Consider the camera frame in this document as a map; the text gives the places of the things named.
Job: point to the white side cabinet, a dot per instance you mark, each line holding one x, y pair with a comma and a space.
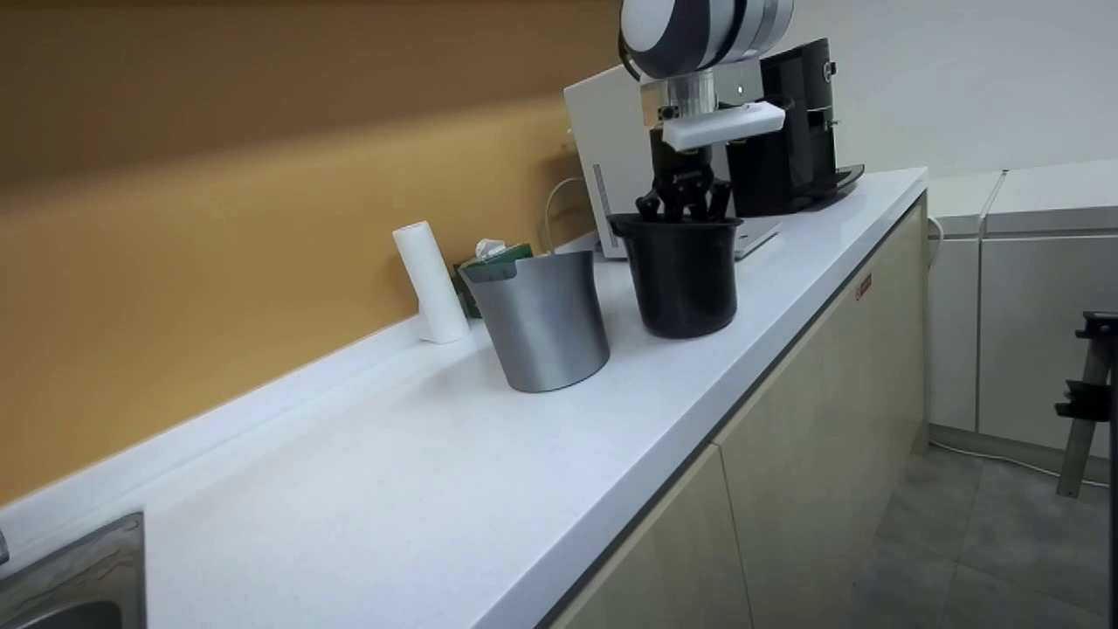
1013, 263

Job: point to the beige cabinet doors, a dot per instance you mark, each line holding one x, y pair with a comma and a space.
768, 523

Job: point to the green tissue box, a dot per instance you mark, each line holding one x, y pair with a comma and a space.
487, 250

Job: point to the grey metal bin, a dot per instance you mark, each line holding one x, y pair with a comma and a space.
544, 320

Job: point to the black coffee machine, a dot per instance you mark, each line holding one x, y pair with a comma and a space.
793, 168

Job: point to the black camera tripod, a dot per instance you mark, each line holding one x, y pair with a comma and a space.
1089, 399

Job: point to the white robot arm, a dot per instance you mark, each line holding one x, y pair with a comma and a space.
680, 47

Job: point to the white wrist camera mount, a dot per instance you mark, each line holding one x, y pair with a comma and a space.
721, 129

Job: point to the white board behind arm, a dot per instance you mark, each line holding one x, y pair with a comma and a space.
612, 116

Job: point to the steel sink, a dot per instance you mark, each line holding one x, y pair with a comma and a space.
97, 582

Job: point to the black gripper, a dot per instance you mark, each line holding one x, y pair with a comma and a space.
683, 186

